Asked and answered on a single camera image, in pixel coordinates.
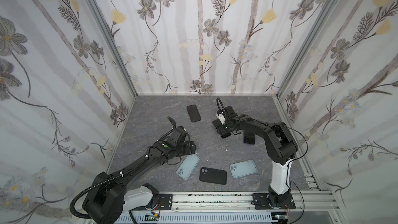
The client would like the left black corrugated cable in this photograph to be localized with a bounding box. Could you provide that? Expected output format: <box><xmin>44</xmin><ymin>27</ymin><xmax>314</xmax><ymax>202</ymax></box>
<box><xmin>69</xmin><ymin>116</ymin><xmax>178</xmax><ymax>220</ymax></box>

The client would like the aluminium front rail frame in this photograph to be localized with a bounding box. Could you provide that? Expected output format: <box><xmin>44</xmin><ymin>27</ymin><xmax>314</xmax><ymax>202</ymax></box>
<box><xmin>81</xmin><ymin>191</ymin><xmax>343</xmax><ymax>224</ymax></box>

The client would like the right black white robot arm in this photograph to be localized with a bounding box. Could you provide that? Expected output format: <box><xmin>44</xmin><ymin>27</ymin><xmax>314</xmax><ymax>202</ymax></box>
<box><xmin>213</xmin><ymin>106</ymin><xmax>298</xmax><ymax>209</ymax></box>

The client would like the right black cable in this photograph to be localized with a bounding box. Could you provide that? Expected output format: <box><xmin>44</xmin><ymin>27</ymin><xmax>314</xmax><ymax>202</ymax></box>
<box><xmin>216</xmin><ymin>97</ymin><xmax>309</xmax><ymax>224</ymax></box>

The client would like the white slotted cable duct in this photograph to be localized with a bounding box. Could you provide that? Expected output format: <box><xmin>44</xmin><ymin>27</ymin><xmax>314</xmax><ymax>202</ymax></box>
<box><xmin>133</xmin><ymin>212</ymin><xmax>278</xmax><ymax>224</ymax></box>

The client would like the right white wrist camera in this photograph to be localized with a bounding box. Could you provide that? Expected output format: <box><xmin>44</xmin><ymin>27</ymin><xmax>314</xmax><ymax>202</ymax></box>
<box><xmin>217</xmin><ymin>111</ymin><xmax>226</xmax><ymax>125</ymax></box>

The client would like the black phone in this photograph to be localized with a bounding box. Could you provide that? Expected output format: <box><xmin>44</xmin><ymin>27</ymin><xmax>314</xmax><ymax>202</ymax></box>
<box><xmin>224</xmin><ymin>105</ymin><xmax>237</xmax><ymax>120</ymax></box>
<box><xmin>243</xmin><ymin>132</ymin><xmax>255</xmax><ymax>145</ymax></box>

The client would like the black phone case front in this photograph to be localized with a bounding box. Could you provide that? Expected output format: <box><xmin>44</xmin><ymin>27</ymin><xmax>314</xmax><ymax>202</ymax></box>
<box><xmin>199</xmin><ymin>167</ymin><xmax>227</xmax><ymax>185</ymax></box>

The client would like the black phone case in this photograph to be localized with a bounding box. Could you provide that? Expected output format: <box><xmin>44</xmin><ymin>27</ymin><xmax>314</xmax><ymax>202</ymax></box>
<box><xmin>187</xmin><ymin>105</ymin><xmax>202</xmax><ymax>122</ymax></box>
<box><xmin>199</xmin><ymin>167</ymin><xmax>227</xmax><ymax>185</ymax></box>

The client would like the small green circuit board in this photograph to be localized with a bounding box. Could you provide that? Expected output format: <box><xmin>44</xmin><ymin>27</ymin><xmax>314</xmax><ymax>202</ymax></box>
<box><xmin>144</xmin><ymin>213</ymin><xmax>160</xmax><ymax>222</ymax></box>

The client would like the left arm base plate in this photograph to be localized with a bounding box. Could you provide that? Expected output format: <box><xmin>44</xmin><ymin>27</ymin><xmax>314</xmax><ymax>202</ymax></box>
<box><xmin>153</xmin><ymin>194</ymin><xmax>173</xmax><ymax>211</ymax></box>

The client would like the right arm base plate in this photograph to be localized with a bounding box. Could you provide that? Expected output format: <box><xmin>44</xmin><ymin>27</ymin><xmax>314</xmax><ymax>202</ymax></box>
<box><xmin>251</xmin><ymin>192</ymin><xmax>296</xmax><ymax>210</ymax></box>

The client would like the pale blue phone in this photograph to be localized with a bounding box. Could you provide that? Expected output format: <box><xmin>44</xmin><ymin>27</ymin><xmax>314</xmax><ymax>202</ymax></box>
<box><xmin>229</xmin><ymin>160</ymin><xmax>258</xmax><ymax>178</ymax></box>
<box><xmin>176</xmin><ymin>154</ymin><xmax>201</xmax><ymax>180</ymax></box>

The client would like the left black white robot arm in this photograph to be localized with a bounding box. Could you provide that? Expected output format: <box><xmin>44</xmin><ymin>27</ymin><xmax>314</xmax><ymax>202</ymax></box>
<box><xmin>69</xmin><ymin>127</ymin><xmax>197</xmax><ymax>224</ymax></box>

